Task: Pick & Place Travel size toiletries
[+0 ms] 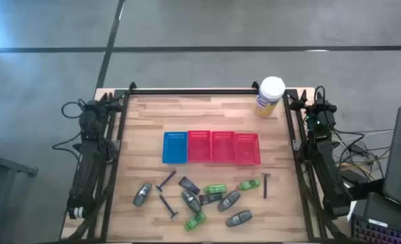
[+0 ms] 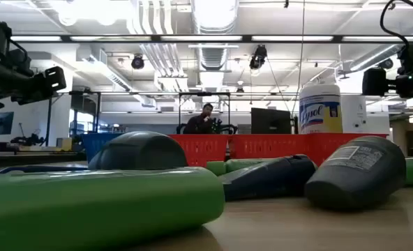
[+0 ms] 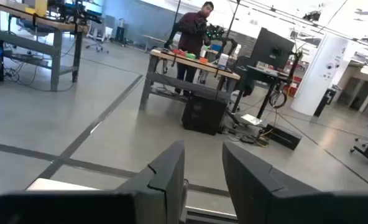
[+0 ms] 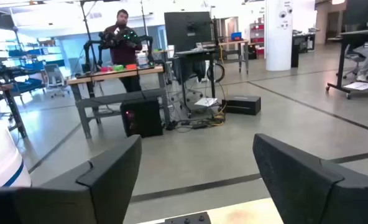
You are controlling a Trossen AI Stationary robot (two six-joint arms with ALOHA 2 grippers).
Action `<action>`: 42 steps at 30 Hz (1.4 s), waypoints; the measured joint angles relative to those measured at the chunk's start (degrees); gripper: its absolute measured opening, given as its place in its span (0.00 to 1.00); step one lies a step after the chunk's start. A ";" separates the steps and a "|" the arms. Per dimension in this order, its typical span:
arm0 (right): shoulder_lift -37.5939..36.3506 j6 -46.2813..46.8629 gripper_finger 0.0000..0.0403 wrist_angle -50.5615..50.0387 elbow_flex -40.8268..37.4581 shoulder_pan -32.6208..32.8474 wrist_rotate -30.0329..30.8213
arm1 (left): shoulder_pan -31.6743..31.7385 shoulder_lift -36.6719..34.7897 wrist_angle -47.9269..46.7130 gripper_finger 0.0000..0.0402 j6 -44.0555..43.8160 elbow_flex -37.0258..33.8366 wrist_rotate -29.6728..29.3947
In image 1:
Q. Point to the dark blue squeeze tube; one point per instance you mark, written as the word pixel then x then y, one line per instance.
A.
pixel 210 199
pixel 189 185

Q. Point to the grey body wash bottle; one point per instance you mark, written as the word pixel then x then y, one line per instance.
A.
pixel 191 201
pixel 229 200
pixel 238 218
pixel 142 194

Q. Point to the black box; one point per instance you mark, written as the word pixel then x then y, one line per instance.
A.
pixel 386 206

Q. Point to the red plastic basket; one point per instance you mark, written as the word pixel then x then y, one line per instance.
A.
pixel 199 145
pixel 223 146
pixel 247 148

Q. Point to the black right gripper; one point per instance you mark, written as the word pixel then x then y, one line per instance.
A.
pixel 320 109

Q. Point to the green travel bottle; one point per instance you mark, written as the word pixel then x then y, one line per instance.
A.
pixel 195 221
pixel 215 188
pixel 249 184

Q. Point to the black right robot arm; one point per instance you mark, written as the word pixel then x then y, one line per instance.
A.
pixel 326 162

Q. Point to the dark disposable razor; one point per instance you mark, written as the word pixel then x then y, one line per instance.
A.
pixel 265 184
pixel 168 205
pixel 165 180

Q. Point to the black table frame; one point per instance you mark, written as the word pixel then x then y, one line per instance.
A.
pixel 200 91

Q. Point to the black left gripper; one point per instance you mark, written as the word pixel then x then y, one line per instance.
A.
pixel 95 108

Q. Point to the blue plastic basket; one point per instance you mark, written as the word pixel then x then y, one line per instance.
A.
pixel 175 147

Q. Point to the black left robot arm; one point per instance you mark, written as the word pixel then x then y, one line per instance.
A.
pixel 88 162

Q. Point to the white yellow wipes canister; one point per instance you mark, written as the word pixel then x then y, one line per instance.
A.
pixel 270 96

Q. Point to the grey metal stand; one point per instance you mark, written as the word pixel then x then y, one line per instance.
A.
pixel 4 166

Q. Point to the black computer keyboard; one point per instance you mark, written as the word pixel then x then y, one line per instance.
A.
pixel 383 234

